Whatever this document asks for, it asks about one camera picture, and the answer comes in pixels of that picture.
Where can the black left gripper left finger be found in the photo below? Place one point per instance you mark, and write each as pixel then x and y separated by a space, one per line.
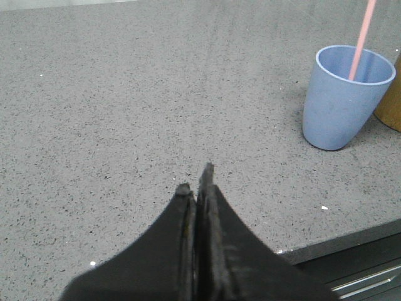
pixel 157 266

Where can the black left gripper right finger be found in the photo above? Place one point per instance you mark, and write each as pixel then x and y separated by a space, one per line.
pixel 234 264

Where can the blue plastic cup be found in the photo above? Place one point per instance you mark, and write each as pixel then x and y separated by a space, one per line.
pixel 336 108

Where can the dark cabinet under counter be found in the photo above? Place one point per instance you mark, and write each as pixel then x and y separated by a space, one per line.
pixel 364 265

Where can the bamboo chopstick holder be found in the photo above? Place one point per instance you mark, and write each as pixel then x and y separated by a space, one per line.
pixel 388 110

